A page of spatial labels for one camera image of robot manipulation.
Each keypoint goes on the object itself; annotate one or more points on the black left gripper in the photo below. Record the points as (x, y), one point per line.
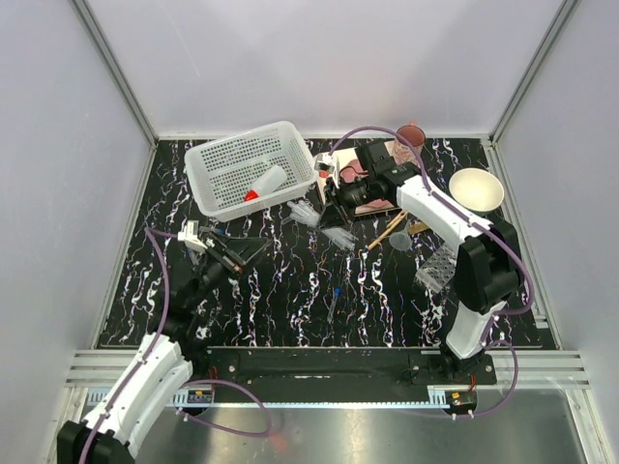
(238, 251)

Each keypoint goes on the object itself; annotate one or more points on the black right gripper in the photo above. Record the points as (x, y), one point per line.
(332, 217)

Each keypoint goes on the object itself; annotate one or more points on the clear plastic funnel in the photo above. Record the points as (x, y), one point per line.
(401, 241)

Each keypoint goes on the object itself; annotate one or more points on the right controller box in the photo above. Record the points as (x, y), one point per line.
(461, 402)

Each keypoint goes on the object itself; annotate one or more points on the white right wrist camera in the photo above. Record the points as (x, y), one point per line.
(324, 165)

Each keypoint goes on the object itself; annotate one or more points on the pink dotted plate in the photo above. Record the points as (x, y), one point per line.
(353, 172)

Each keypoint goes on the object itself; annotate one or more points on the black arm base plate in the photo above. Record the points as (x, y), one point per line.
(330, 376)

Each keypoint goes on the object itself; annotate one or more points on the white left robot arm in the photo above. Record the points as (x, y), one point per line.
(169, 357)

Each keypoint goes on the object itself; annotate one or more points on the controller box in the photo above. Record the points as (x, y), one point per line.
(200, 397)
(461, 402)

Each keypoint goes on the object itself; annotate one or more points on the white paper bowl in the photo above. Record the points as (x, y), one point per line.
(476, 190)

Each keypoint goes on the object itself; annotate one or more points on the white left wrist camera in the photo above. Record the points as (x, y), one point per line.
(188, 235)

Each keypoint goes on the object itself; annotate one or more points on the clear test tube rack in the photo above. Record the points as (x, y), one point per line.
(438, 270)

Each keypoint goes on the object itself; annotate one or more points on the left controller box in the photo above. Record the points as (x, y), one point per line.
(200, 397)

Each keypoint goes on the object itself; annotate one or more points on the wooden test tube clamp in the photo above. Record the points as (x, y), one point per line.
(388, 230)

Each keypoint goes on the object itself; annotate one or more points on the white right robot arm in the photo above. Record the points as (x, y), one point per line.
(488, 260)

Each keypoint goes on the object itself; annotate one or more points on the white squeeze bottle red cap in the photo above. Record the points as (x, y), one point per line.
(267, 183)

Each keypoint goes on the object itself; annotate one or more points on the white perforated plastic basket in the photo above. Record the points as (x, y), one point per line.
(221, 172)

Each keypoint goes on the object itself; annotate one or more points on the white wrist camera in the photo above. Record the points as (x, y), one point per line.
(324, 165)
(188, 235)

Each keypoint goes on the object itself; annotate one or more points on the pink patterned mug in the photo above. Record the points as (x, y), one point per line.
(409, 144)

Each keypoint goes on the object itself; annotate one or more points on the strawberry pattern tray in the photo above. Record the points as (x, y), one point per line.
(376, 159)

